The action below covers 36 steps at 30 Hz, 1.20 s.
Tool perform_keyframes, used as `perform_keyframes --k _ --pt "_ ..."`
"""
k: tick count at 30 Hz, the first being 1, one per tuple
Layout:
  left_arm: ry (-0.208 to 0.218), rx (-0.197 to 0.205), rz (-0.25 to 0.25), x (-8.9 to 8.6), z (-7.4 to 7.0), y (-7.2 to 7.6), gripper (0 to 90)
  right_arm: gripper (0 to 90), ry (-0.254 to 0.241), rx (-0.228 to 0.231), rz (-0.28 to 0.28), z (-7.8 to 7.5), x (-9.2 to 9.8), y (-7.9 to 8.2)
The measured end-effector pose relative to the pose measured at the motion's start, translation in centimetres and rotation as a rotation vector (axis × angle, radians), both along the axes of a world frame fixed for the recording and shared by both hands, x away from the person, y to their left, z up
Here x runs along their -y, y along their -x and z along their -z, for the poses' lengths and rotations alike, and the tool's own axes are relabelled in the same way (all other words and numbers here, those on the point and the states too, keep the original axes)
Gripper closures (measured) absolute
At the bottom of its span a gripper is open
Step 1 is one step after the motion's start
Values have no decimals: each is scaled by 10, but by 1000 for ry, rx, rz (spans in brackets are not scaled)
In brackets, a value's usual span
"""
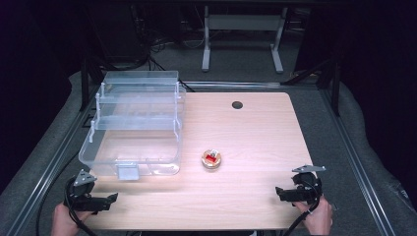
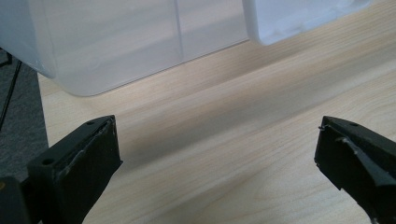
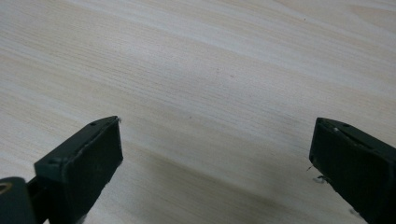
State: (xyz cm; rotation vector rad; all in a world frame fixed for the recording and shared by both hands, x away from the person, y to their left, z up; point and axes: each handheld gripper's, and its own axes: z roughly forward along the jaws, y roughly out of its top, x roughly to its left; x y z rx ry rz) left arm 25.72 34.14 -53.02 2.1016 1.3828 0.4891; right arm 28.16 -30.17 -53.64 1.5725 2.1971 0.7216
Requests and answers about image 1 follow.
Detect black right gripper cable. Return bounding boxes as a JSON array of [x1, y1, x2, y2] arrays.
[[281, 180, 325, 236]]

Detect aluminium rail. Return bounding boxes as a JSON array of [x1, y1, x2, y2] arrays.
[[319, 88, 396, 236], [182, 81, 283, 90], [6, 88, 103, 236]]

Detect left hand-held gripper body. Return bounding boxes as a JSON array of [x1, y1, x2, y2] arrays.
[[64, 169, 98, 211]]

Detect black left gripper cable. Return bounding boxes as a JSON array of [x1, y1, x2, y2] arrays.
[[63, 176, 99, 236]]

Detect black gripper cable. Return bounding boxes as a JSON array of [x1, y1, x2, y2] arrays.
[[281, 180, 325, 236], [63, 176, 99, 236]]

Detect white metal stand frame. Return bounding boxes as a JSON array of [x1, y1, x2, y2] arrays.
[[201, 5, 289, 74]]

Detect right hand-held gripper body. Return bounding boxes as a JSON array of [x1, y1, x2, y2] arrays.
[[290, 164, 328, 205]]

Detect bundle of black floor cables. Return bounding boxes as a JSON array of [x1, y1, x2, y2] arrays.
[[130, 5, 198, 93]]

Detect person's left hand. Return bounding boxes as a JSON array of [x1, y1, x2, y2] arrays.
[[50, 202, 95, 236]]

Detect person's right hand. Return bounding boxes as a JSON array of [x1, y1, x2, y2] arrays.
[[292, 195, 334, 236]]

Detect small round jar red inside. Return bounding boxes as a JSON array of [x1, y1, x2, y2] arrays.
[[201, 148, 222, 170]]

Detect clear plastic tiered storage box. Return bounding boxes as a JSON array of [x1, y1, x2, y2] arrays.
[[78, 70, 187, 182]]

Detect black metal stand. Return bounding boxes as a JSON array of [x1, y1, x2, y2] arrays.
[[281, 58, 342, 116], [80, 58, 109, 113]]

